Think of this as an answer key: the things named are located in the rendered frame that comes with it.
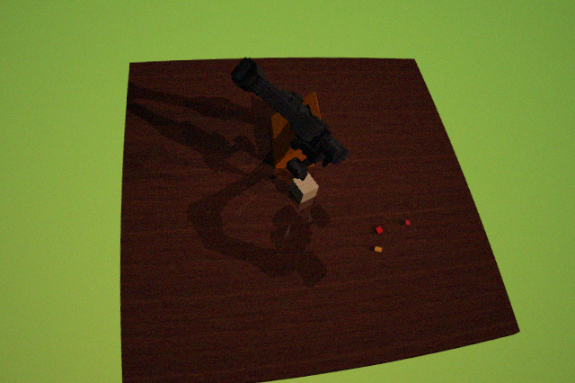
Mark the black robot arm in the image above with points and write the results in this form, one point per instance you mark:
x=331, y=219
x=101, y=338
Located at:
x=250, y=77

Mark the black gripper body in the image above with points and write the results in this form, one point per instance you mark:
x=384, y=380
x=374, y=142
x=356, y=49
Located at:
x=298, y=168

